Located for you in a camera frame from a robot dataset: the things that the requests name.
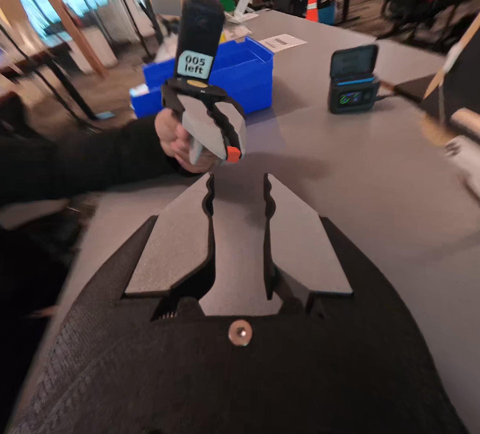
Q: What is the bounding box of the black charging case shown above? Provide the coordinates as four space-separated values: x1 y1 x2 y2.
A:
327 43 382 115

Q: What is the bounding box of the white board stand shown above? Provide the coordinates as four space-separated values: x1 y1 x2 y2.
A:
443 107 480 203

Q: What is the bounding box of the dark flat tablet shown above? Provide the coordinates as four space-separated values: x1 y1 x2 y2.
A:
393 73 438 103

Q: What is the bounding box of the wooden support post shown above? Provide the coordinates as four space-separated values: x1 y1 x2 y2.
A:
16 0 109 77

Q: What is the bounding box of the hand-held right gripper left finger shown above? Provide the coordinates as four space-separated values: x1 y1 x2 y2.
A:
124 173 217 299

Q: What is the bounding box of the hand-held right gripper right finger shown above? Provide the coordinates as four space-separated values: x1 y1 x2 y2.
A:
263 173 354 300

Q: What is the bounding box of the black board with wooden frame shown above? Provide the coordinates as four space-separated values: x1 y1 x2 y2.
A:
419 11 480 143

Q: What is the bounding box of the person's left hand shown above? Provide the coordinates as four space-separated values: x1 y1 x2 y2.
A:
154 108 226 174

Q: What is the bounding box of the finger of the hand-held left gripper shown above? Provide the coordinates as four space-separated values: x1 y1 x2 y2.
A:
213 102 247 159
176 95 229 162

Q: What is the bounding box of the white paper sheet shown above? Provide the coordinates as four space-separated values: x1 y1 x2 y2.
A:
258 33 309 54

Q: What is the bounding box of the blue plastic bin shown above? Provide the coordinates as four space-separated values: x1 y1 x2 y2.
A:
129 36 275 120

